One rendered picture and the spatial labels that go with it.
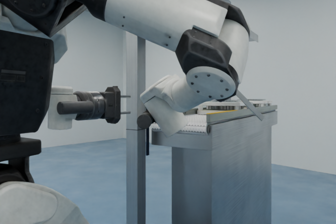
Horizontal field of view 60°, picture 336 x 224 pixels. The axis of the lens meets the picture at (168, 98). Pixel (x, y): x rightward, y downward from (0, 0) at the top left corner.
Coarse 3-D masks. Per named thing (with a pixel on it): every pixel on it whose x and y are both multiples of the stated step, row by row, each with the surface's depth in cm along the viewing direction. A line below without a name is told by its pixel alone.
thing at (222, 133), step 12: (228, 120) 134; (240, 120) 144; (252, 120) 163; (264, 120) 188; (276, 120) 222; (156, 132) 126; (216, 132) 117; (228, 132) 129; (240, 132) 144; (252, 132) 163; (156, 144) 126; (168, 144) 123; (180, 144) 120; (192, 144) 117; (204, 144) 115; (216, 144) 117
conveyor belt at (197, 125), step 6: (204, 114) 163; (252, 114) 170; (192, 120) 123; (198, 120) 123; (204, 120) 123; (222, 120) 128; (156, 126) 123; (186, 126) 116; (192, 126) 115; (198, 126) 114; (204, 126) 112; (180, 132) 119; (186, 132) 117; (192, 132) 115; (198, 132) 114; (204, 132) 112
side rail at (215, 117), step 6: (246, 108) 157; (258, 108) 175; (264, 108) 188; (270, 108) 204; (276, 108) 222; (210, 114) 112; (216, 114) 117; (222, 114) 123; (228, 114) 129; (234, 114) 136; (240, 114) 144; (246, 114) 153; (210, 120) 112; (216, 120) 117
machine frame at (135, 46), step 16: (224, 0) 206; (128, 32) 121; (128, 48) 121; (144, 48) 124; (128, 64) 121; (144, 64) 124; (128, 80) 122; (144, 80) 124; (128, 128) 122; (128, 144) 122; (144, 144) 124; (128, 160) 122; (144, 160) 124; (128, 176) 122; (144, 176) 124; (128, 192) 122; (144, 192) 124; (128, 208) 122; (144, 208) 124
